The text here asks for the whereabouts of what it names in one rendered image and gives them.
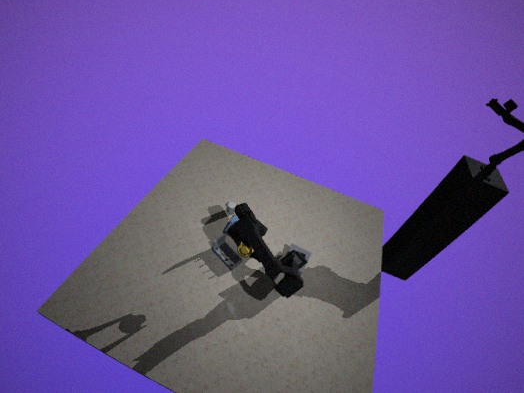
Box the yellow round plate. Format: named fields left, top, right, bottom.
left=237, top=244, right=253, bottom=257

